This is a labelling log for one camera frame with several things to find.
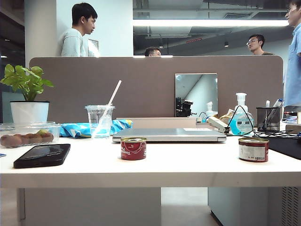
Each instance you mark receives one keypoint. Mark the white marker with blue cap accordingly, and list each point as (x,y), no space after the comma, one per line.
(277,102)

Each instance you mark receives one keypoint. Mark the tomato can with white label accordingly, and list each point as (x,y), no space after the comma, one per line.
(253,150)

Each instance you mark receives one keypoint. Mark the man in white shirt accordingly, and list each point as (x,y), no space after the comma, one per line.
(73,44)

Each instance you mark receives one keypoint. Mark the man with head behind divider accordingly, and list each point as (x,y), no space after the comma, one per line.
(152,51)

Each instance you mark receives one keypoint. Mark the black mesh pen holder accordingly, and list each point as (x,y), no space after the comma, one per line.
(268,118)

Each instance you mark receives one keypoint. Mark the white drinking straw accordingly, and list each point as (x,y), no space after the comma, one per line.
(115,91)

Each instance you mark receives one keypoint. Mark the man in blue shirt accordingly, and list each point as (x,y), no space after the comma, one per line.
(292,70)

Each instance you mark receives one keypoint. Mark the brown rectangular case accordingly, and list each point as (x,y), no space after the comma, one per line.
(294,128)

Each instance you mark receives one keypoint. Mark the beige stapler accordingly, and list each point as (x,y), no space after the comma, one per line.
(217,123)

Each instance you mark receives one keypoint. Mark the square mirror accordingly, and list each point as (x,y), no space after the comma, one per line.
(200,91)

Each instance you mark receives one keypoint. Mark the grey cabinet under desk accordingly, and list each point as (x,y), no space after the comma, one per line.
(247,207)

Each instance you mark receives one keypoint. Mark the gold snack bag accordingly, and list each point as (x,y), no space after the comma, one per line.
(227,114)

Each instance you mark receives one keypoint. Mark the black mouse pad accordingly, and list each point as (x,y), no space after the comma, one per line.
(287,146)

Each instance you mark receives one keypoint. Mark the silver Dell laptop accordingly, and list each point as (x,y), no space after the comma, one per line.
(169,135)

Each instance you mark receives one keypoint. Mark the man with glasses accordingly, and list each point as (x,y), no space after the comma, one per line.
(256,44)

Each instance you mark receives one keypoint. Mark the white plant pot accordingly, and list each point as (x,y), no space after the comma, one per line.
(29,113)

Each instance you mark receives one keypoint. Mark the clear plastic fruit container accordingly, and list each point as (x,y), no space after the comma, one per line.
(28,128)

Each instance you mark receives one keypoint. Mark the blue hand sanitizer pump bottle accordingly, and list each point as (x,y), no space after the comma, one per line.
(242,122)

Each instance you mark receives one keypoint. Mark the ceiling light strip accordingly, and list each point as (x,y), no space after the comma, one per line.
(211,22)

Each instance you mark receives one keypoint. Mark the brown desk divider panel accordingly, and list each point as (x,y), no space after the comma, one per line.
(117,82)

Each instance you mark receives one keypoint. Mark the brown kiwi fruit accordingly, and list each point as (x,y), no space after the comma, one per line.
(10,140)
(29,138)
(47,137)

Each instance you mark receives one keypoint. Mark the blue snack bag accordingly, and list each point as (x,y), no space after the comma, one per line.
(70,130)

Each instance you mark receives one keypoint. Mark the green leafy plant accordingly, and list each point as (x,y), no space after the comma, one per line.
(26,82)

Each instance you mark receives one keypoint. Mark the clear plastic cup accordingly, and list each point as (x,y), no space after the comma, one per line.
(94,117)

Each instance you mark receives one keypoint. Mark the red tomato can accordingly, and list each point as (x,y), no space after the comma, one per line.
(133,150)

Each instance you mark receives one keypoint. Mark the black smartphone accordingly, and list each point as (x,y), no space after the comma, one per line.
(42,155)

